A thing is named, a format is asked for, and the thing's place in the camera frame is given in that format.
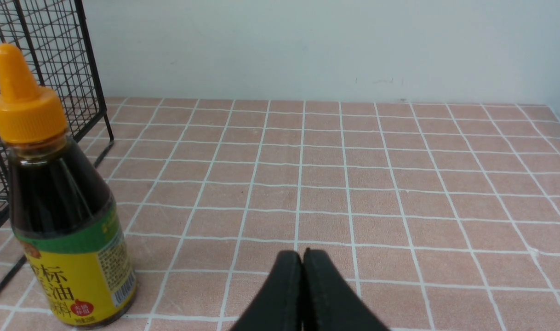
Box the black wire shelf rack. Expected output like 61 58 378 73
0 0 114 301

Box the orange cap seasoning bottle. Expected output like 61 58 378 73
0 43 137 330

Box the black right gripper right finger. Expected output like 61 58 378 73
303 249 389 331

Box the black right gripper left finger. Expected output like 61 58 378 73
231 250 303 331

